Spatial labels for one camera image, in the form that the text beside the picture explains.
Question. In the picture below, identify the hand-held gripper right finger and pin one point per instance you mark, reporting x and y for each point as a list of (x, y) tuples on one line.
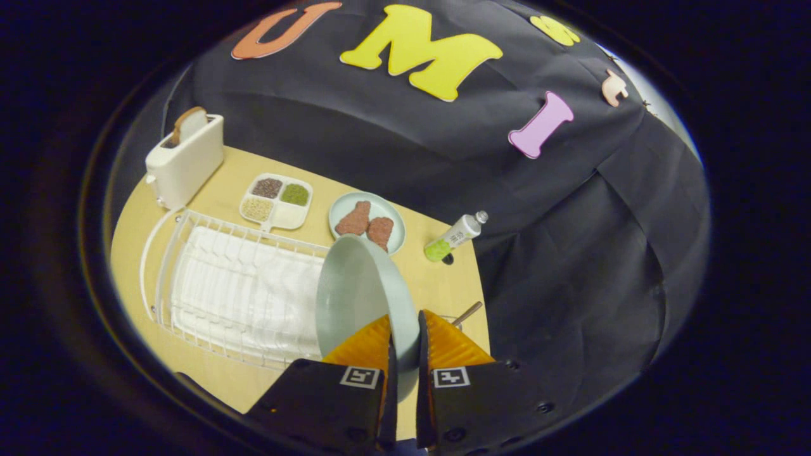
[(481, 405)]

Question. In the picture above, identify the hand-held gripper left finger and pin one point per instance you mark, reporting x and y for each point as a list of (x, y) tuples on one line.
[(317, 405)]

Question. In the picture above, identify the pale green plate with food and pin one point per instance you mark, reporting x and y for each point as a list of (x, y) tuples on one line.
[(345, 204)]

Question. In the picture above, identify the clear bottle with green liquid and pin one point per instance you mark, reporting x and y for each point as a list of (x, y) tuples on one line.
[(453, 237)]

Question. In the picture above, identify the small brown food piece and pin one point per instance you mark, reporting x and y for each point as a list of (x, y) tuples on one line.
[(381, 232)]

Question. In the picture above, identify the large brown food piece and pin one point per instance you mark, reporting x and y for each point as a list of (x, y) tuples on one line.
[(355, 220)]

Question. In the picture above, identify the white divided grain tray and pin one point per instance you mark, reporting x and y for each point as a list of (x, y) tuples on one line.
[(288, 215)]

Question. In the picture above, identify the white toaster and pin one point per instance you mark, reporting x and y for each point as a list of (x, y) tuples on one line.
[(187, 168)]

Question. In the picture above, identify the bread slice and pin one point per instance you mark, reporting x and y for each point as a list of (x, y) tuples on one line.
[(189, 123)]

